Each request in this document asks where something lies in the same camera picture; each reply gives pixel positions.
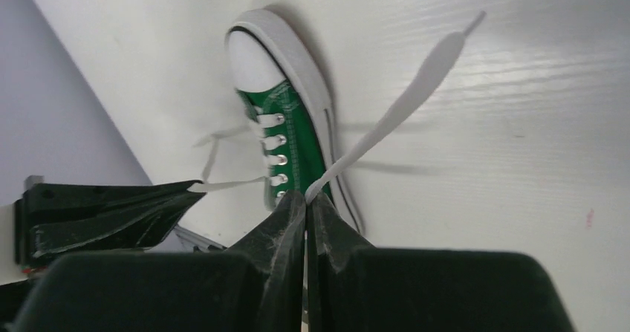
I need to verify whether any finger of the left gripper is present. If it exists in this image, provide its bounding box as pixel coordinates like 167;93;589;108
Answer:
14;180;205;266

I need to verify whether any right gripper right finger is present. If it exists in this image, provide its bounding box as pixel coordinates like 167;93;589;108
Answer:
307;194;574;331

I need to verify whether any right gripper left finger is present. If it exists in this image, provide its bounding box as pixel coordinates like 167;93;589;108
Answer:
10;191;306;331

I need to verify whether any green canvas sneaker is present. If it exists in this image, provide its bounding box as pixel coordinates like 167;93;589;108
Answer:
226;9;339;210

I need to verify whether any white shoelace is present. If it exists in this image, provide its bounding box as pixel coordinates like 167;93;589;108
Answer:
186;10;487;205

